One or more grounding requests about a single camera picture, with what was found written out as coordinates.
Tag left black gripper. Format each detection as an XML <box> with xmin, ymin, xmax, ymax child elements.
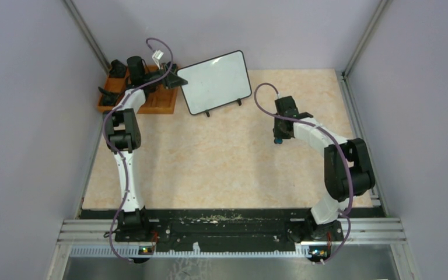
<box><xmin>143</xmin><ymin>62</ymin><xmax>188</xmax><ymax>89</ymax></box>

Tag small black-framed whiteboard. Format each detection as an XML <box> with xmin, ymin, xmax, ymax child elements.
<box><xmin>177</xmin><ymin>50</ymin><xmax>252</xmax><ymax>117</ymax></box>

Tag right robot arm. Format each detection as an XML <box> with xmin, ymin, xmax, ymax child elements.
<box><xmin>273</xmin><ymin>96</ymin><xmax>376</xmax><ymax>242</ymax></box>

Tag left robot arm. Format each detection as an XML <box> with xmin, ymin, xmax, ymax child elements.
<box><xmin>101</xmin><ymin>56</ymin><xmax>187</xmax><ymax>242</ymax></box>

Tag orange wooden compartment tray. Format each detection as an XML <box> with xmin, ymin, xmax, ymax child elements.
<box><xmin>103</xmin><ymin>71</ymin><xmax>179</xmax><ymax>114</ymax></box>

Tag black part tray front-left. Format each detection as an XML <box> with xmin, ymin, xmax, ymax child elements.
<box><xmin>98</xmin><ymin>87</ymin><xmax>120</xmax><ymax>107</ymax></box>

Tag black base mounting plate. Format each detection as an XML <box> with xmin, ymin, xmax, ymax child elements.
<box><xmin>80</xmin><ymin>208</ymin><xmax>385</xmax><ymax>254</ymax></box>

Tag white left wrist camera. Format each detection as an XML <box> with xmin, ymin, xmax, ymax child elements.
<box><xmin>152</xmin><ymin>50</ymin><xmax>164</xmax><ymax>69</ymax></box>

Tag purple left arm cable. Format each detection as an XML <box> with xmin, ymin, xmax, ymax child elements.
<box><xmin>101</xmin><ymin>37</ymin><xmax>174</xmax><ymax>264</ymax></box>

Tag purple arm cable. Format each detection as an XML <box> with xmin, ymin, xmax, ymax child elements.
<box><xmin>101</xmin><ymin>37</ymin><xmax>174</xmax><ymax>264</ymax></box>
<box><xmin>254</xmin><ymin>82</ymin><xmax>355</xmax><ymax>264</ymax></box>

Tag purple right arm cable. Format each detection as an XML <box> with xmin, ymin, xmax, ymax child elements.
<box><xmin>254</xmin><ymin>82</ymin><xmax>355</xmax><ymax>264</ymax></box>

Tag left aluminium corner post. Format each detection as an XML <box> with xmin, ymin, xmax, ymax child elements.
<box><xmin>61</xmin><ymin>0</ymin><xmax>110</xmax><ymax>74</ymax></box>

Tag aluminium corner post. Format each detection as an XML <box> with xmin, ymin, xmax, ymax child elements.
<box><xmin>61</xmin><ymin>0</ymin><xmax>110</xmax><ymax>74</ymax></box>
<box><xmin>342</xmin><ymin>0</ymin><xmax>393</xmax><ymax>79</ymax></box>

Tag right aluminium side rail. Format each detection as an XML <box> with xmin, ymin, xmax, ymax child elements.
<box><xmin>336</xmin><ymin>71</ymin><xmax>388</xmax><ymax>216</ymax></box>

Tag right aluminium corner post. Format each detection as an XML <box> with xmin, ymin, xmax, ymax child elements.
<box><xmin>342</xmin><ymin>0</ymin><xmax>393</xmax><ymax>79</ymax></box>

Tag aluminium front rail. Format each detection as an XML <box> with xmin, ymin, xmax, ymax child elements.
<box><xmin>57</xmin><ymin>218</ymin><xmax>407</xmax><ymax>244</ymax></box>

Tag white slotted cable duct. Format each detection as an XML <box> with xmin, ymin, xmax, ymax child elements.
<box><xmin>69</xmin><ymin>242</ymin><xmax>312</xmax><ymax>259</ymax></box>

